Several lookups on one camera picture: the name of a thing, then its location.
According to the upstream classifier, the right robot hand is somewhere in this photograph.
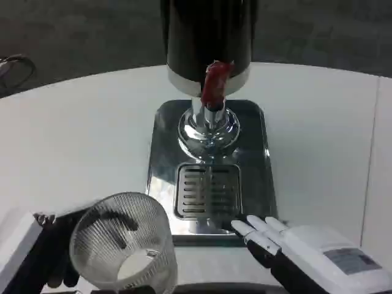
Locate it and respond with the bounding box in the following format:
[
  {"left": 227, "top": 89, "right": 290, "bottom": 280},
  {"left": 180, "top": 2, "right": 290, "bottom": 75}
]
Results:
[{"left": 230, "top": 214, "right": 392, "bottom": 294}]

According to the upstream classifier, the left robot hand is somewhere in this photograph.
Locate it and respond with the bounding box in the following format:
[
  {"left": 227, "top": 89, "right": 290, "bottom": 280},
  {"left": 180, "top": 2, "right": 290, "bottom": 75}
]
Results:
[{"left": 0, "top": 203, "right": 139, "bottom": 294}]

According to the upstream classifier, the clear ribbed glass cup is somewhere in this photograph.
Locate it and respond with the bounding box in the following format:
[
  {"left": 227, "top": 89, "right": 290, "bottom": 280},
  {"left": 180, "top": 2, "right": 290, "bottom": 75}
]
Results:
[{"left": 69, "top": 191, "right": 179, "bottom": 294}]

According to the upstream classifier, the steel drip tray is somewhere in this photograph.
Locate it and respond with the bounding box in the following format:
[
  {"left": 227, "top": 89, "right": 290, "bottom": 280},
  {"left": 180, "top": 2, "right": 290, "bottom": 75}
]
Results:
[{"left": 144, "top": 98, "right": 279, "bottom": 236}]

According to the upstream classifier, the red dispenser tap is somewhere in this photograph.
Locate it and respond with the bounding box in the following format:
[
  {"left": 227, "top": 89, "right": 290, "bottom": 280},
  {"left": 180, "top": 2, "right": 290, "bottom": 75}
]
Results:
[{"left": 200, "top": 60, "right": 235, "bottom": 110}]

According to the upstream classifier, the black drink dispenser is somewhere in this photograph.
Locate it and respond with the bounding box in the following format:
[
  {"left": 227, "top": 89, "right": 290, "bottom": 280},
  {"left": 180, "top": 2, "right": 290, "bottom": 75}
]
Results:
[{"left": 159, "top": 0, "right": 258, "bottom": 163}]

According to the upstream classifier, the black cable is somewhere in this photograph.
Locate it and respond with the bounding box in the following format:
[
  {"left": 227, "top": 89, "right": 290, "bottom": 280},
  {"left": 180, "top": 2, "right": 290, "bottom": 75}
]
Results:
[{"left": 0, "top": 54, "right": 37, "bottom": 91}]

